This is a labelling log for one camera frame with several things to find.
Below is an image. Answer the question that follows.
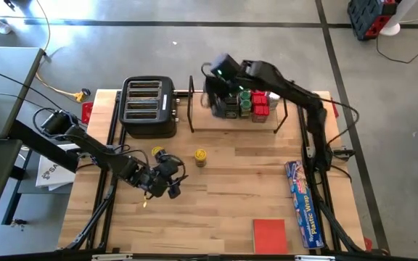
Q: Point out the red-lid spice jar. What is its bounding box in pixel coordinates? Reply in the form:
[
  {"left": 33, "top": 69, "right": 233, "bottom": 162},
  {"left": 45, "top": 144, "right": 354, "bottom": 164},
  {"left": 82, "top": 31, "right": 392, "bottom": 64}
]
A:
[
  {"left": 251, "top": 104, "right": 271, "bottom": 123},
  {"left": 251, "top": 91, "right": 269, "bottom": 107}
]

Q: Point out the black support beam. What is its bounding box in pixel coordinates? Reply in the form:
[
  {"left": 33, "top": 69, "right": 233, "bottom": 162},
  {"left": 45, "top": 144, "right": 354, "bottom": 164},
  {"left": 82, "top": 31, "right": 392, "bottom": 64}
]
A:
[{"left": 9, "top": 121, "right": 80, "bottom": 173}]

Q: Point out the silver bracket plate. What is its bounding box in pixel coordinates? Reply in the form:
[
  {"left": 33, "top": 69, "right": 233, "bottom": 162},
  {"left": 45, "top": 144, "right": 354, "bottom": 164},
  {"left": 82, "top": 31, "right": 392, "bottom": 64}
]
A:
[
  {"left": 91, "top": 253, "right": 134, "bottom": 261},
  {"left": 295, "top": 254, "right": 335, "bottom": 261}
]

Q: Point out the white stand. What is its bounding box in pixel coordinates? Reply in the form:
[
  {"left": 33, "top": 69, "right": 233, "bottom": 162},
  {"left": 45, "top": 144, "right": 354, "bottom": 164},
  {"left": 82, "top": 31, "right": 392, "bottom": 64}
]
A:
[{"left": 379, "top": 0, "right": 418, "bottom": 36}]

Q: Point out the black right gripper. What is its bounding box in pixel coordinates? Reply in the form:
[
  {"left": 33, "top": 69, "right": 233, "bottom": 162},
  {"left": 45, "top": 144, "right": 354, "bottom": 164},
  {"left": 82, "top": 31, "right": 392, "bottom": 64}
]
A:
[{"left": 203, "top": 53, "right": 242, "bottom": 119}]

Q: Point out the yellow cable with plug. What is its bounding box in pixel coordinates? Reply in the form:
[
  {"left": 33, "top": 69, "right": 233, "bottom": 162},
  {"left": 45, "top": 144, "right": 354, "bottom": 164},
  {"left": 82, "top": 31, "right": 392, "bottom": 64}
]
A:
[{"left": 34, "top": 0, "right": 91, "bottom": 103}]

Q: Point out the black and red toolbox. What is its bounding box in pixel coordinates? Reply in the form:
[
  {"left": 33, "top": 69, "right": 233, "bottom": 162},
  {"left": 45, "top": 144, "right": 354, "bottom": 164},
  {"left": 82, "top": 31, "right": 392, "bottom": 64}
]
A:
[{"left": 346, "top": 0, "right": 398, "bottom": 41}]

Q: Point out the blue plastic wrap box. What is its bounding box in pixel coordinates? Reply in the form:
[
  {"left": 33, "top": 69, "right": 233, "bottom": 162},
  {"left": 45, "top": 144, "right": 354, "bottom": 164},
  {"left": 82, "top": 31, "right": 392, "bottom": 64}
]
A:
[{"left": 284, "top": 159, "right": 325, "bottom": 249}]

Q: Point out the white-lid spice jar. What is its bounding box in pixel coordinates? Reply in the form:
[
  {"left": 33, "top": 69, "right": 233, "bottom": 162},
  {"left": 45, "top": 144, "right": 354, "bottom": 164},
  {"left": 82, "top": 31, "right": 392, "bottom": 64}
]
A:
[{"left": 266, "top": 92, "right": 281, "bottom": 111}]

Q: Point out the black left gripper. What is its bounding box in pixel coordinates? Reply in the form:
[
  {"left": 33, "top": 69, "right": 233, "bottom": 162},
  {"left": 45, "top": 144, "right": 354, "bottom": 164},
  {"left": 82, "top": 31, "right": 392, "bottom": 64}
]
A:
[{"left": 150, "top": 151, "right": 187, "bottom": 199}]

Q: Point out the white printed paper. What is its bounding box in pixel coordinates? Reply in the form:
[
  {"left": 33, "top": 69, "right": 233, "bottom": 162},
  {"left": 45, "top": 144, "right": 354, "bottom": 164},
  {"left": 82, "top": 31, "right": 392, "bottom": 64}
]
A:
[{"left": 36, "top": 155, "right": 76, "bottom": 191}]

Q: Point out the black floor cable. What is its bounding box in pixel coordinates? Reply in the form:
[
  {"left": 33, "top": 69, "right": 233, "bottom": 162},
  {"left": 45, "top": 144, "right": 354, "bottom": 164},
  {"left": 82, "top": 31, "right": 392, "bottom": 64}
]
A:
[{"left": 375, "top": 34, "right": 418, "bottom": 65}]

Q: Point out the black metal table frame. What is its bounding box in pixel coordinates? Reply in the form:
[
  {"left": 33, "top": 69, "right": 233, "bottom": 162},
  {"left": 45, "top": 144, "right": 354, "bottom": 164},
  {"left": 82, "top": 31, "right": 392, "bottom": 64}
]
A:
[{"left": 58, "top": 88, "right": 391, "bottom": 261}]

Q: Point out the yellow-lid spice jar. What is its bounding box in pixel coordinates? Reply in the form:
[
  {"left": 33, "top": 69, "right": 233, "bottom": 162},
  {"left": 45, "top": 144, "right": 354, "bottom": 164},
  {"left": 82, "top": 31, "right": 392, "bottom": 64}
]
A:
[
  {"left": 194, "top": 148, "right": 208, "bottom": 168},
  {"left": 150, "top": 145, "right": 166, "bottom": 162}
]

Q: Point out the red square pad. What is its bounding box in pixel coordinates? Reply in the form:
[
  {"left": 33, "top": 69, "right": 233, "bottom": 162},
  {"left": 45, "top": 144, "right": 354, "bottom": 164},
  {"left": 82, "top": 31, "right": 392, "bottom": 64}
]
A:
[{"left": 253, "top": 218, "right": 290, "bottom": 254}]

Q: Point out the black four-slot toaster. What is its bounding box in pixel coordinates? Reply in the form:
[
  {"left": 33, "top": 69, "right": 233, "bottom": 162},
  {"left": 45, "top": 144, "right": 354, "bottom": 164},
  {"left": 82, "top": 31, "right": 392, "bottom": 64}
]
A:
[{"left": 118, "top": 75, "right": 180, "bottom": 139}]

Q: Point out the wooden shelf with black frame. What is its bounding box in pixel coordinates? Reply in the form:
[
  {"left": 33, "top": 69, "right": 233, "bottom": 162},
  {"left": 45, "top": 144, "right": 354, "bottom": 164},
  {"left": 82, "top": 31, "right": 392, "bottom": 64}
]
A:
[{"left": 188, "top": 75, "right": 290, "bottom": 134}]

